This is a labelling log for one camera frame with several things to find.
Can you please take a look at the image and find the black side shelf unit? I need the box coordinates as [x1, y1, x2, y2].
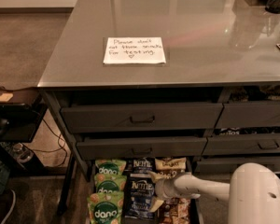
[0, 87, 49, 176]

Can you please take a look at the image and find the grey drawer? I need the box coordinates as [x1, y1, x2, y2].
[216, 101, 280, 129]
[77, 136, 206, 160]
[203, 133, 280, 156]
[193, 156, 280, 174]
[61, 103, 223, 133]

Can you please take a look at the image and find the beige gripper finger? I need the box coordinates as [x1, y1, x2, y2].
[149, 197, 164, 213]
[147, 171, 163, 183]

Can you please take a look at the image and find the tan chip bag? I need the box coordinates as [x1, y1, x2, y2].
[155, 158, 186, 171]
[159, 170, 184, 179]

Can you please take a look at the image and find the back tan chip bag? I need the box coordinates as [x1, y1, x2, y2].
[155, 158, 186, 171]

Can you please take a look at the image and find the middle left grey drawer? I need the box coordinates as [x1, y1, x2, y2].
[77, 136, 206, 160]

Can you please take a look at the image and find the middle green Dang chip bag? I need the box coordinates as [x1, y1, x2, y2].
[94, 174, 127, 193]

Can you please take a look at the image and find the front green Dang chip bag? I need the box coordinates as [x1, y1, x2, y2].
[87, 191, 124, 224]

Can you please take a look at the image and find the top left grey drawer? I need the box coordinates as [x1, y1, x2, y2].
[61, 103, 223, 133]

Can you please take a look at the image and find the bottom right grey drawer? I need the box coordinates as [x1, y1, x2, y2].
[193, 156, 280, 174]

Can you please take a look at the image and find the black floor cable left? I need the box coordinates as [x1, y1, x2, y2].
[31, 109, 69, 168]

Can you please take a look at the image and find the back green Dang chip bag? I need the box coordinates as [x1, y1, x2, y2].
[95, 160, 126, 175]

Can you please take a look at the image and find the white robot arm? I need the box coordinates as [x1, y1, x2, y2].
[149, 163, 280, 224]

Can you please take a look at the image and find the white handwritten paper note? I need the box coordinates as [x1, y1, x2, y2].
[104, 37, 166, 64]

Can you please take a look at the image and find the grey metal counter cabinet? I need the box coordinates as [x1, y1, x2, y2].
[36, 0, 280, 217]

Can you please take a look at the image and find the brown Sea Salt chip bag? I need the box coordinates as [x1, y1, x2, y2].
[158, 198, 190, 224]

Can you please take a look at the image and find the middle right grey drawer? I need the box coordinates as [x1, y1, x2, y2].
[203, 133, 280, 156]

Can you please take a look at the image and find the middle tan chip bag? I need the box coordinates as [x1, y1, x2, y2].
[159, 170, 184, 179]

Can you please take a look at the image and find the dark sneaker shoe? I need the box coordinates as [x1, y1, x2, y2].
[0, 189, 16, 224]

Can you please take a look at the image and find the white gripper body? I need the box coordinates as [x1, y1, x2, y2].
[155, 175, 181, 200]

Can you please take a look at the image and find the blue kettle chip bag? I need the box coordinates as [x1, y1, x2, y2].
[133, 158, 155, 174]
[125, 175, 155, 220]

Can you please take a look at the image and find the green dang chip bag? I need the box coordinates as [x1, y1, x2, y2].
[95, 160, 126, 175]
[94, 174, 127, 193]
[87, 191, 124, 224]

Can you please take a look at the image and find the bottom left open drawer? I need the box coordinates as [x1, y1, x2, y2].
[89, 157, 205, 224]

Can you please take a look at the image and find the top right grey drawer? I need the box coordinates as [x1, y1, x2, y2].
[216, 101, 280, 129]

